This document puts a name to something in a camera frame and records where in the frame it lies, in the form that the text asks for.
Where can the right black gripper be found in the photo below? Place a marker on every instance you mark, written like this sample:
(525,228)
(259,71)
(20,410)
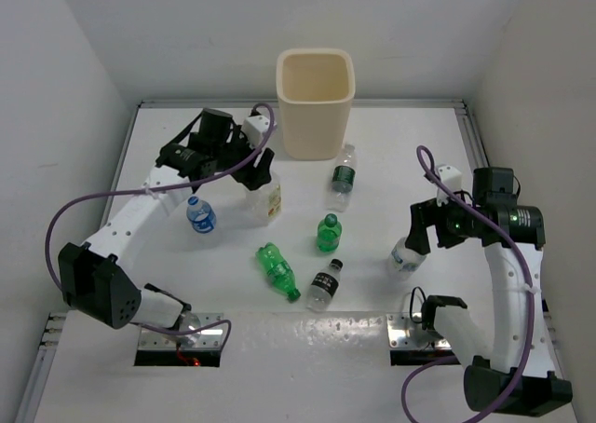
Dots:
(426,213)

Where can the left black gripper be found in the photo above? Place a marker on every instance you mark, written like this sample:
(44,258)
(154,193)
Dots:
(255,175)

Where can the clear bottle yellow label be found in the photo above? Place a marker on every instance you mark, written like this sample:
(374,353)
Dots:
(264,203)

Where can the clear bottle blue-green label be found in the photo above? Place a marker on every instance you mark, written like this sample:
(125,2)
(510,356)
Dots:
(403,262)

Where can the blue label water bottle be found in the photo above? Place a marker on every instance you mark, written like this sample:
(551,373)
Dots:
(200,215)

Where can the green label clear bottle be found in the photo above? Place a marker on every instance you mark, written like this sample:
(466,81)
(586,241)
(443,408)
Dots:
(343,179)

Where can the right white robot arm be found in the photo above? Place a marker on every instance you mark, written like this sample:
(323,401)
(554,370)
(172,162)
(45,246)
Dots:
(514,375)

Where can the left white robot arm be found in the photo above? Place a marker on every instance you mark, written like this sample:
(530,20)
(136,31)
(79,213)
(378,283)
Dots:
(93,275)

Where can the cream plastic bin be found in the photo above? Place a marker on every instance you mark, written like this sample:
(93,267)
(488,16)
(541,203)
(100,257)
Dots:
(315,89)

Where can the black label clear bottle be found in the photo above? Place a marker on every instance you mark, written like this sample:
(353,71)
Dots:
(324,286)

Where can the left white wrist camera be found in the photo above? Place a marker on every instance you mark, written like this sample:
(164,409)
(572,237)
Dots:
(255,129)

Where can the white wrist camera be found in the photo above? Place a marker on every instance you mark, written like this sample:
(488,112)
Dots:
(451,178)
(255,129)

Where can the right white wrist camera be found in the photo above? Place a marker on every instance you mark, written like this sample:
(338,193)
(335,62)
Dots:
(451,178)

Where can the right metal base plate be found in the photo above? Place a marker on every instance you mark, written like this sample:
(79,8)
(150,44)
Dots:
(403,334)

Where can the metal base plate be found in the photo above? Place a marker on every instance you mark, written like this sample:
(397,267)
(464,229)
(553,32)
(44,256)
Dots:
(194,331)
(403,334)

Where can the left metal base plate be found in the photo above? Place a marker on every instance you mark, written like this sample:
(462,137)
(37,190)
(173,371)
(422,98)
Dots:
(194,331)

